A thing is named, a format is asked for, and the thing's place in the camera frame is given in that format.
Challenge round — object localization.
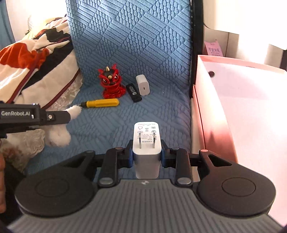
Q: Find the yellow handled screwdriver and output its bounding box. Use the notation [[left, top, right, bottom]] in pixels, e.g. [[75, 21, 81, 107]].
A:
[[77, 99, 120, 108]]

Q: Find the red lion dance figurine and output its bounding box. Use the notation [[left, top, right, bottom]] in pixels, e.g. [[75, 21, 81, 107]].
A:
[[98, 64, 126, 99]]

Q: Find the white plug charger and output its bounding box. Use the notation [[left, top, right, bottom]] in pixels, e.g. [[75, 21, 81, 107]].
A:
[[132, 121, 162, 179]]

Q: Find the person's left hand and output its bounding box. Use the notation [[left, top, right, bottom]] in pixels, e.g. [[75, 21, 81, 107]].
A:
[[0, 155, 6, 213]]

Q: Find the white plush toy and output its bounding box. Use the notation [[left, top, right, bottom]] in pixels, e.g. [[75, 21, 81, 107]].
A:
[[42, 105, 82, 147]]

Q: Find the lace cream cushion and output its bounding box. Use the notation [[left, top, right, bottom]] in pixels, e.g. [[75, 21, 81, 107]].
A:
[[1, 74, 83, 172]]

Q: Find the red white black blanket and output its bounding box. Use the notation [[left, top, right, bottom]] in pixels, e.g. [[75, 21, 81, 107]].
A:
[[1, 17, 83, 110]]

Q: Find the pink white storage box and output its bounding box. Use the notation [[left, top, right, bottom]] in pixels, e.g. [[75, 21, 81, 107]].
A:
[[193, 55, 286, 225]]

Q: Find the black usb stick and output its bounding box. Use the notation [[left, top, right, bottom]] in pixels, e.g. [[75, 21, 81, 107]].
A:
[[126, 84, 142, 102]]

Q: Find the small white charger cube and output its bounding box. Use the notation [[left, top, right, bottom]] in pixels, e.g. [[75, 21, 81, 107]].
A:
[[136, 74, 150, 96]]

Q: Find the blue textured sofa cover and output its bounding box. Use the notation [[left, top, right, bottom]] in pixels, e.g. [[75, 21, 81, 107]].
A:
[[26, 0, 192, 174]]

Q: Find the pink paper tag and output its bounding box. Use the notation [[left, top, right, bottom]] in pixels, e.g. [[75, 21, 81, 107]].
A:
[[203, 40, 223, 57]]

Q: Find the cardboard box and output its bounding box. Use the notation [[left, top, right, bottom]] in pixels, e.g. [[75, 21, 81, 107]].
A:
[[203, 26, 286, 69]]

